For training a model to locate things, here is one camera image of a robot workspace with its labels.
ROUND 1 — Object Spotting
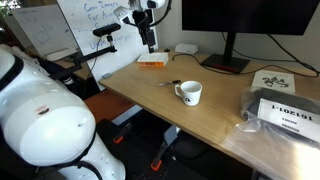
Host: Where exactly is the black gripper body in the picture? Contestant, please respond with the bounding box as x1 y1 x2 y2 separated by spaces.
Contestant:
132 9 155 36

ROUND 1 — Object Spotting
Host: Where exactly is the black marker pen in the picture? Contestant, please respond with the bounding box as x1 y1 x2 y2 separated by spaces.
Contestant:
157 79 182 87

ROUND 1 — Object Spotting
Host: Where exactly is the white mug with black logo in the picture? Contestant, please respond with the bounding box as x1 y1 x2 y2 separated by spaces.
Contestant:
174 80 204 107

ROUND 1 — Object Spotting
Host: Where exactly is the white and orange box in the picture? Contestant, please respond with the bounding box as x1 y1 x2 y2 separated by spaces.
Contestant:
136 51 170 68

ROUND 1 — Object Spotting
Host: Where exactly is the small white device box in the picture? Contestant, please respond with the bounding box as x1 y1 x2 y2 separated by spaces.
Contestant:
174 43 199 55

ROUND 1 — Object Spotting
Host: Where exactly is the large whiteboard with blue writing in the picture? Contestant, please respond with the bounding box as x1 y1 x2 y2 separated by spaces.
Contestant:
56 0 160 92

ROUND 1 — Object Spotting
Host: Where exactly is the black monitor stand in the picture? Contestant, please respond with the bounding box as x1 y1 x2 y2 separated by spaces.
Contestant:
200 31 251 75

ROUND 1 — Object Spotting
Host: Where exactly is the black computer monitor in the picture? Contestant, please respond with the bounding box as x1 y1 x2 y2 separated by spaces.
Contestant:
181 0 320 36

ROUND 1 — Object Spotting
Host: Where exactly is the small whiteboard with sketch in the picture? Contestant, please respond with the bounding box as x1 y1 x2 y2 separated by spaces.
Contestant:
10 3 80 58

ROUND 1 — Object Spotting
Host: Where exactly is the white booklet with black drawing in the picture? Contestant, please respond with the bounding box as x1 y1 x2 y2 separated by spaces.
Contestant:
251 70 297 95

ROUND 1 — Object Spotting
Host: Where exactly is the bag with white label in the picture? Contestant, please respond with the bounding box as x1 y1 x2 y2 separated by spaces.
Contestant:
240 86 320 145

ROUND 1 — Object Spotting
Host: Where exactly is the clear empty plastic bag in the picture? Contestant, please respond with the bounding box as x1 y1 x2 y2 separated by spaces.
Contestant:
219 119 320 180

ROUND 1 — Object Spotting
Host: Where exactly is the black cable on robot arm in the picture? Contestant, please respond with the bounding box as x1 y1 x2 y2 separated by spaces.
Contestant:
123 0 173 28

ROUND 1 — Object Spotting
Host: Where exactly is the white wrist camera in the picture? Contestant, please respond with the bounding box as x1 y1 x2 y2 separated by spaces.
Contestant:
113 5 134 25

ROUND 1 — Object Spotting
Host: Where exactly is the black stereo camera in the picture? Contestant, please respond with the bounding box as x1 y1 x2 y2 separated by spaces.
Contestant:
92 22 122 38

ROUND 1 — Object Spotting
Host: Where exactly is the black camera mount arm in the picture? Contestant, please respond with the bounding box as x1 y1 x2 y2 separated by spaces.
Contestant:
49 44 118 82

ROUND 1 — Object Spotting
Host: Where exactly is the long black desk cable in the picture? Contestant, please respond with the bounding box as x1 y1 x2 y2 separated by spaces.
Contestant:
171 52 320 79

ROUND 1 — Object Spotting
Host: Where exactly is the black clamp with orange handle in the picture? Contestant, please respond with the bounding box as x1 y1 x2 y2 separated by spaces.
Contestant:
112 122 133 145
150 139 169 173

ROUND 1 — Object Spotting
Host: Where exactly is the black monitor cable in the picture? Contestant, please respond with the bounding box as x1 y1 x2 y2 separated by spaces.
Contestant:
266 33 320 74

